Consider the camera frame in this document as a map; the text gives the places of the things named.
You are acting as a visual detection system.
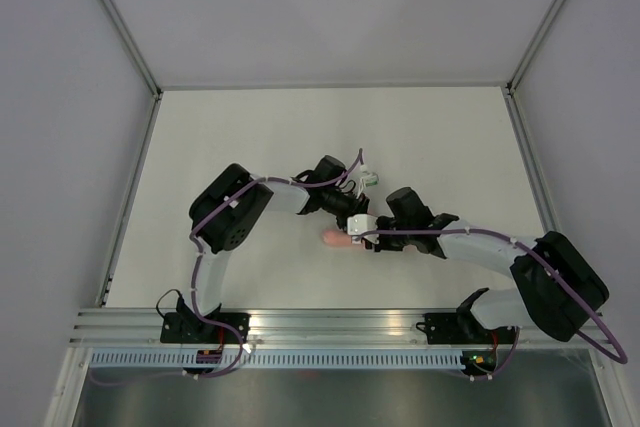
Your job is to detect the pink cloth napkin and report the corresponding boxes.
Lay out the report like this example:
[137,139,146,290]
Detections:
[322,229,365,250]

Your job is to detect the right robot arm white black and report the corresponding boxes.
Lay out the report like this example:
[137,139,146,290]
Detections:
[363,187,609,342]

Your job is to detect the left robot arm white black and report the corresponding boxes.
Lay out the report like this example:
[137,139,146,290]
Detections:
[160,151,369,346]

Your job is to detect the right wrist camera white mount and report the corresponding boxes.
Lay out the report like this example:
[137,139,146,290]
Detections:
[346,214,379,244]

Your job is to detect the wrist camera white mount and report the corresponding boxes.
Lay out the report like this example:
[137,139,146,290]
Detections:
[346,214,379,244]
[358,164,379,193]

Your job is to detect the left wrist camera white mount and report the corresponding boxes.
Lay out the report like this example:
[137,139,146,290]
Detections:
[358,164,379,193]

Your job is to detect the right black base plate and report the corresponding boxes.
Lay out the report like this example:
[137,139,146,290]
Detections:
[415,312,516,346]

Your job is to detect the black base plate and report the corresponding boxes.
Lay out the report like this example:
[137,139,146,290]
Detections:
[415,312,516,346]
[160,312,250,345]

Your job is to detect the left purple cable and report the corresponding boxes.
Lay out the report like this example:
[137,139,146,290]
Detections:
[89,147,365,388]

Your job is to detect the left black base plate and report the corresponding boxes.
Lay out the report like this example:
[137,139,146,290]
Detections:
[160,312,250,345]

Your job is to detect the aluminium mounting rail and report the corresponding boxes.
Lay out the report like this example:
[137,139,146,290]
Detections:
[69,309,615,348]

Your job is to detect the white slotted cable duct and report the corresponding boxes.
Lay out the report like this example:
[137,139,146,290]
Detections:
[90,348,463,370]

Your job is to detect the right aluminium frame post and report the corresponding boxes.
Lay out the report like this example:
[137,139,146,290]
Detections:
[505,0,569,96]

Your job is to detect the aluminium frame post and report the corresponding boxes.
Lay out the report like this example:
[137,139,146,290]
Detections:
[505,0,569,96]
[97,0,162,99]

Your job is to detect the left aluminium frame post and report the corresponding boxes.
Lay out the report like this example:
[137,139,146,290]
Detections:
[97,0,162,99]

